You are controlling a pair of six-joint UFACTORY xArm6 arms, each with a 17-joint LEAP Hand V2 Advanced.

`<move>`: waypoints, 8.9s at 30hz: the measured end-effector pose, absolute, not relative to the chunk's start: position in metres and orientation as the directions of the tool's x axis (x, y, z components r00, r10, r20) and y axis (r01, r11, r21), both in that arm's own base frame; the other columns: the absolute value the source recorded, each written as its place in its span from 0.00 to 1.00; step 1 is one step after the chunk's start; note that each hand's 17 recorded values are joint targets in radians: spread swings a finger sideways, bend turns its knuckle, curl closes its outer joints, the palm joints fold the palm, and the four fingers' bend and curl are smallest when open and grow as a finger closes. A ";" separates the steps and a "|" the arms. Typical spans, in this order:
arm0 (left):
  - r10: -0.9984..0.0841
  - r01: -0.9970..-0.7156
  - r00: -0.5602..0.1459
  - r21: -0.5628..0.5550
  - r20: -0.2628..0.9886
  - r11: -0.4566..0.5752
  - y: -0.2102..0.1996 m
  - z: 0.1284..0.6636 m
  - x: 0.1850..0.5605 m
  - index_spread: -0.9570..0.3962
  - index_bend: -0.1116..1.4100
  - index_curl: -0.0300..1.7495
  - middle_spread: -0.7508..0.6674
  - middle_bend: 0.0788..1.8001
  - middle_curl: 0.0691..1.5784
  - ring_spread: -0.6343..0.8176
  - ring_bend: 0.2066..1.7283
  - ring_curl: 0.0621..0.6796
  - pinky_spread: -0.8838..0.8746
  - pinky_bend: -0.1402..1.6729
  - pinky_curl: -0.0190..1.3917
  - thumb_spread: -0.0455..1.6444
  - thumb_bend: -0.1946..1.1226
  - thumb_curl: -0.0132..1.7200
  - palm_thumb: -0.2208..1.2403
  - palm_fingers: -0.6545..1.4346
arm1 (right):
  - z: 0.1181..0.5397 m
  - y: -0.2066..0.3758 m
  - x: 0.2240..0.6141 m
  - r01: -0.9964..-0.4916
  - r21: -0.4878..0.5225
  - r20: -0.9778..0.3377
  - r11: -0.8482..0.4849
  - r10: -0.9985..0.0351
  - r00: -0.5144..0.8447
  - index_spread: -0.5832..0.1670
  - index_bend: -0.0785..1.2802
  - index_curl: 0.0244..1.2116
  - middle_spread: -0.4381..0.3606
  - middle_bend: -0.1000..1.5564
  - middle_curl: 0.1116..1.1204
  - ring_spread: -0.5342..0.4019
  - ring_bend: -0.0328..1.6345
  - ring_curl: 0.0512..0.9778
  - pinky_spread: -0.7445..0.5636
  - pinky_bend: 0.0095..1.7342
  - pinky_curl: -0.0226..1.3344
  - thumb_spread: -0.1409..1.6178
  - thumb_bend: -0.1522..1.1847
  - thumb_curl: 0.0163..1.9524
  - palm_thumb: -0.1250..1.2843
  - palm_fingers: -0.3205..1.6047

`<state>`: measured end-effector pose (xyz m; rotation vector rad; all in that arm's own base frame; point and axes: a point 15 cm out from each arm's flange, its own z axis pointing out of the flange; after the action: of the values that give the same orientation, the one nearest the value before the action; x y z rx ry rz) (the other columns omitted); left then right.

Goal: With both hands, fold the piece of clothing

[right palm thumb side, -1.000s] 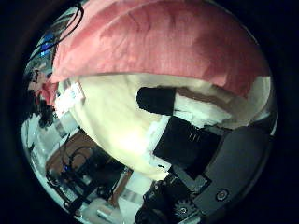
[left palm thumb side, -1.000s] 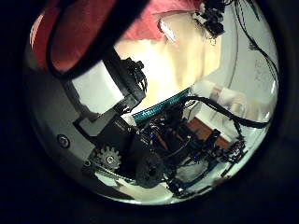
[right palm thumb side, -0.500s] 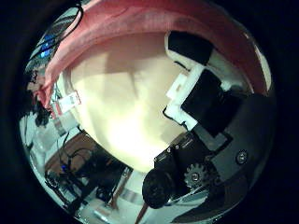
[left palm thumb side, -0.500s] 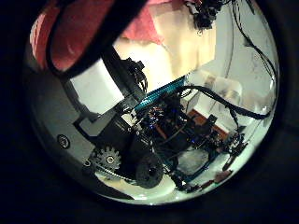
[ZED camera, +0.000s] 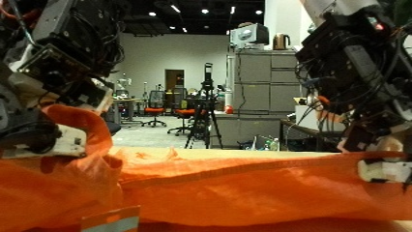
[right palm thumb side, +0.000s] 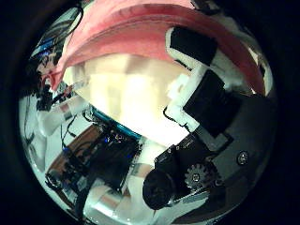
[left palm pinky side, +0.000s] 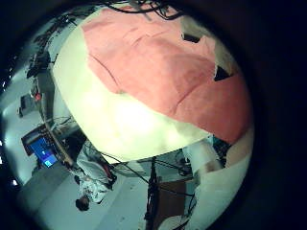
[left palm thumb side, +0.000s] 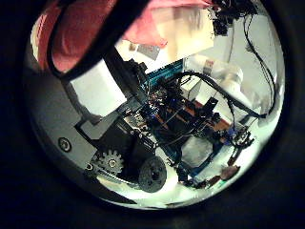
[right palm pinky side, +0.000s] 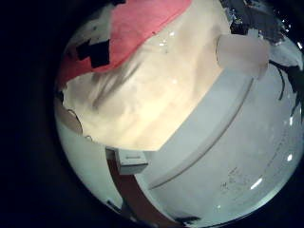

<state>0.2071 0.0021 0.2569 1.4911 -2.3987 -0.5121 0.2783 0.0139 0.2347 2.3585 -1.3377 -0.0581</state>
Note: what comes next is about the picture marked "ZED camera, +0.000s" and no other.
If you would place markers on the orange shirt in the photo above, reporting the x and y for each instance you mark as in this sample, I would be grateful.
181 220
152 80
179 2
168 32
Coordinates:
215 193

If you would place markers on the small white lab robot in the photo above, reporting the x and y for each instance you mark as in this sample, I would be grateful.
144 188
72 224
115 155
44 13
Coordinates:
123 82

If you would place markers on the copper electric kettle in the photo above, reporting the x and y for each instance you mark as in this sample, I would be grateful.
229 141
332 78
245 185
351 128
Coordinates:
280 42

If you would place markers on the white storage box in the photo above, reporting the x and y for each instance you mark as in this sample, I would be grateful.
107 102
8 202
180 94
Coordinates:
305 119

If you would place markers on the grey office desk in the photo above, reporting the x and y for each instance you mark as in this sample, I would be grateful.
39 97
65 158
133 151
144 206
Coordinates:
128 100

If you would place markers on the round ceiling light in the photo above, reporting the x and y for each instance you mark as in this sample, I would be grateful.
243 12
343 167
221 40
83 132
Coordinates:
204 11
152 14
257 12

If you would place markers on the grey filing cabinet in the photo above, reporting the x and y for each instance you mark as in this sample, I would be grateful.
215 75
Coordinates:
265 83

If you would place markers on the dark side table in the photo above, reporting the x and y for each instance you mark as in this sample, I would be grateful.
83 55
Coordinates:
300 129

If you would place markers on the brown door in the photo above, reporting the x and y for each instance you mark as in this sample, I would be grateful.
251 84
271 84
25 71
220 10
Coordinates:
173 79

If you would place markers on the grey boxy monitor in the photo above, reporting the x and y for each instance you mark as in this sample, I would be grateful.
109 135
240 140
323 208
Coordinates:
248 35

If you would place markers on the orange seat office chair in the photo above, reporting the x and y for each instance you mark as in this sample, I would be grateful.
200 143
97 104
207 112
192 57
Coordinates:
155 110
184 112

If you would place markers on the long ceiling light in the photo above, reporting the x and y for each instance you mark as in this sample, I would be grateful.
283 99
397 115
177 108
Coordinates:
175 8
232 9

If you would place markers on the clear plastic bottle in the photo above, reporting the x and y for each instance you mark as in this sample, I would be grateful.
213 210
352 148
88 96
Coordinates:
275 145

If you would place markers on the low grey counter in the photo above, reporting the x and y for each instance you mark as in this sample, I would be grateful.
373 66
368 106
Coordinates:
248 129

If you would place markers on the small red object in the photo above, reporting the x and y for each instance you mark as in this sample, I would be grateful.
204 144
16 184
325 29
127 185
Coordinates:
228 109

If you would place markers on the black camera tripod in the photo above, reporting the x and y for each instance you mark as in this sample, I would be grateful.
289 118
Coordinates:
207 106

